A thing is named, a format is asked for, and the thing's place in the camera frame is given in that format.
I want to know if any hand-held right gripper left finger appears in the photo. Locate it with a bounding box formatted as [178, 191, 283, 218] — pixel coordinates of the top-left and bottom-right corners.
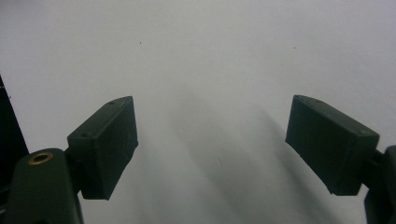
[66, 95, 139, 201]

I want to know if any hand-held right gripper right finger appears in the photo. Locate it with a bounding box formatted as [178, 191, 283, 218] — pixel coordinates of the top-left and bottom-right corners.
[284, 94, 381, 197]

